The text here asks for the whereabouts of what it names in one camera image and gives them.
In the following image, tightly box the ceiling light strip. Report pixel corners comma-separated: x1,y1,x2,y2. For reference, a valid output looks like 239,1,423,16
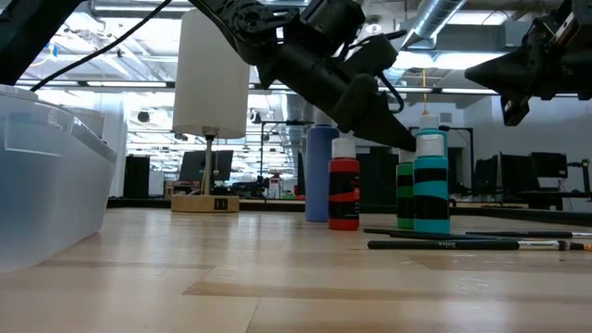
85,80,168,89
438,87,500,95

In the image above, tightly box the small red paint bottle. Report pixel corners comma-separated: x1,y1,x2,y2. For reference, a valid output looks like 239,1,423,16
327,135,362,232

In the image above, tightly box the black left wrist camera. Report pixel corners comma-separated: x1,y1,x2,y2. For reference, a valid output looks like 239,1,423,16
344,32,400,78

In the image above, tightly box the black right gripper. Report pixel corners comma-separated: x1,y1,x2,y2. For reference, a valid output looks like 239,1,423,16
463,44,592,128

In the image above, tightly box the black cabinet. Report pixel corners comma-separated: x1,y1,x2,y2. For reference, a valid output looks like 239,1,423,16
123,154,151,200
359,146,398,207

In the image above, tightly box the large cyan paint bottle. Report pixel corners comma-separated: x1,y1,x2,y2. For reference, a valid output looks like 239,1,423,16
414,112,450,161

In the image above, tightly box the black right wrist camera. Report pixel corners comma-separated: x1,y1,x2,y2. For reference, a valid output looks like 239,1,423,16
524,0,592,51

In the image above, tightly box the black paintbrush silver ferrule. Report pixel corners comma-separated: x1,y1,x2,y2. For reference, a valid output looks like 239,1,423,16
464,229,592,240
363,227,510,239
366,239,592,253

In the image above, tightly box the black paintbrush orange tip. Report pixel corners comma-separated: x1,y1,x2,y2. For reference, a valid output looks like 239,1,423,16
388,231,519,241

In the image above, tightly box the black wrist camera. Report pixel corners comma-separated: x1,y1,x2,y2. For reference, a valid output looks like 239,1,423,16
344,32,400,78
524,0,592,51

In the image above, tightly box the white shade wooden base lamp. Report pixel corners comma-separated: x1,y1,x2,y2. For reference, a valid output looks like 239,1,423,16
169,7,252,215

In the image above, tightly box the clear plastic bin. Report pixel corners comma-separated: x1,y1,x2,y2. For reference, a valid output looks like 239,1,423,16
0,84,119,273

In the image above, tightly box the black desk monitor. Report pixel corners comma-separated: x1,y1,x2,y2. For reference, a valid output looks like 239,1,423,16
498,153,533,196
473,156,500,195
179,149,235,183
530,151,570,180

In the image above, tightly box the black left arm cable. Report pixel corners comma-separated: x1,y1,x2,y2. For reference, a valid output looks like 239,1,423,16
29,0,173,93

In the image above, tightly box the black pole stand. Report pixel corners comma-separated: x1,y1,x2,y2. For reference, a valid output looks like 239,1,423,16
258,118,315,179

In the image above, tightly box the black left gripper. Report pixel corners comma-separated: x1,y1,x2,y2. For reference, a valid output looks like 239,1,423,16
257,43,417,153

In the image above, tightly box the silver ceiling duct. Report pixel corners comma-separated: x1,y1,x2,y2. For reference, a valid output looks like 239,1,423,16
401,0,468,50

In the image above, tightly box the large purple paint bottle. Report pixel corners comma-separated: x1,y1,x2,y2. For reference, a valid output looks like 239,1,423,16
304,108,342,224

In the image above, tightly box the small green paint bottle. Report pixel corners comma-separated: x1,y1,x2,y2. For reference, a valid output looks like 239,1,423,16
395,148,416,231

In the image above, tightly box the yellow hanging cord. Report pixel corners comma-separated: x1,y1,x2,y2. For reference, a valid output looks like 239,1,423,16
420,68,429,116

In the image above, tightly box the black metal table frame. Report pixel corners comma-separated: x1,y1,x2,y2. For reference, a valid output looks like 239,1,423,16
106,197,592,228

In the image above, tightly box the small turquoise paint bottle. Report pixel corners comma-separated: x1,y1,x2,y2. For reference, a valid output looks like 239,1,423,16
413,133,451,235

